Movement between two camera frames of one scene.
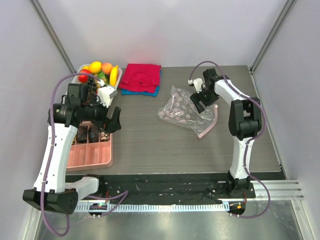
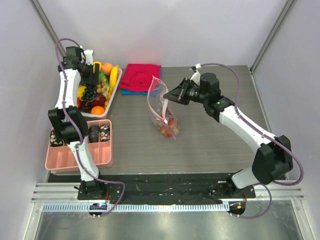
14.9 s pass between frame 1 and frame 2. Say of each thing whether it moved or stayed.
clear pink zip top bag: moved
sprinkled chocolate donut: stayed
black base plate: stayed
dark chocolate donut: stayed
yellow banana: stayed
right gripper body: moved
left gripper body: moved
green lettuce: stayed
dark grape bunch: stayed
